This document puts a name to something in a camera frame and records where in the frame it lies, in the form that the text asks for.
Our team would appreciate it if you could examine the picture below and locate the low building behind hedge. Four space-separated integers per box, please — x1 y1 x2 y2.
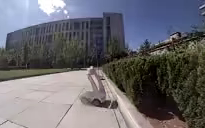
146 31 205 56

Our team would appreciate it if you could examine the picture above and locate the green hedge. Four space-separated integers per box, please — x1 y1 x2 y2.
101 42 205 128

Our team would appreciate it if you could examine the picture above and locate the pale concrete bench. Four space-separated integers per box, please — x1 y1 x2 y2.
79 65 119 110

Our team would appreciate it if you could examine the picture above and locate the pale concrete kerb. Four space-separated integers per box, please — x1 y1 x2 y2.
99 69 154 128

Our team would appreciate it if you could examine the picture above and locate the large curved grey building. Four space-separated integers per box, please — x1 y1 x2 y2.
5 12 126 64

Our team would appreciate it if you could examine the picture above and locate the row of trees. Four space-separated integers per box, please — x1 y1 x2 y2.
0 37 131 70

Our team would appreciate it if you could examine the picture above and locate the pale concrete slab pavement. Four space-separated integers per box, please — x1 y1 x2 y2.
0 69 128 128

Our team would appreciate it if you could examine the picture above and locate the grass lawn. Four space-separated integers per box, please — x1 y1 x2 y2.
0 67 73 84

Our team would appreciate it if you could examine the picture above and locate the bare brown soil strip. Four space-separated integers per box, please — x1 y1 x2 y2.
139 108 188 128

